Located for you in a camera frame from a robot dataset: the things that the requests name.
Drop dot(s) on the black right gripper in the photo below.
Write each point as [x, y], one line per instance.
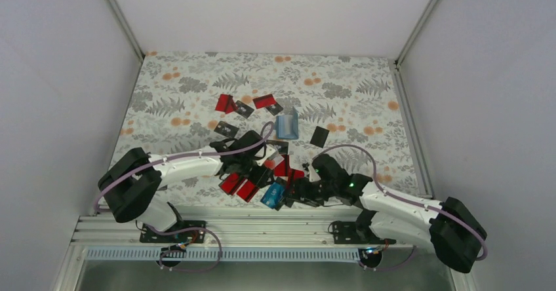
[301, 191]

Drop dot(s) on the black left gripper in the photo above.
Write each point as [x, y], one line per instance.
[259, 179]

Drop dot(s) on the blue leather card holder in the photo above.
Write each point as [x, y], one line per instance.
[286, 126]

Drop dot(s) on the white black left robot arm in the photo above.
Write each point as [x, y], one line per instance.
[129, 186]

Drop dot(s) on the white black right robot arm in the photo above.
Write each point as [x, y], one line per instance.
[446, 228]

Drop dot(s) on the red white glossy card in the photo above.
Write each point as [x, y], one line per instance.
[273, 161]

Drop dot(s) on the red card front left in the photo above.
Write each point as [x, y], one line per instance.
[231, 183]

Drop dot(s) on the plain black card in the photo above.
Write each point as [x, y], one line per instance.
[319, 136]

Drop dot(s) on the black card behind holder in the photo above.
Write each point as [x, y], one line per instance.
[274, 109]

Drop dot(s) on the red card with black stripe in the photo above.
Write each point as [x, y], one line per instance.
[226, 104]

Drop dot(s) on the large red striped card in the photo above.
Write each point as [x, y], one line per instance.
[264, 101]

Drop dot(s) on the floral patterned table mat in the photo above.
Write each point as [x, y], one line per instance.
[172, 108]

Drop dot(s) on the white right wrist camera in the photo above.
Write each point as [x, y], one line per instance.
[312, 174]

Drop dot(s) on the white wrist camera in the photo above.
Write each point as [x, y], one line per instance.
[264, 153]
[312, 174]

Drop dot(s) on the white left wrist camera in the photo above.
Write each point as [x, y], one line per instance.
[264, 153]

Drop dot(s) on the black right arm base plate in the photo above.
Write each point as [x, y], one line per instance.
[350, 233]

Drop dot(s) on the aluminium frame rail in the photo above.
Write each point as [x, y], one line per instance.
[234, 226]

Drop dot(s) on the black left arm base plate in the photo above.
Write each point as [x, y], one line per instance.
[186, 231]

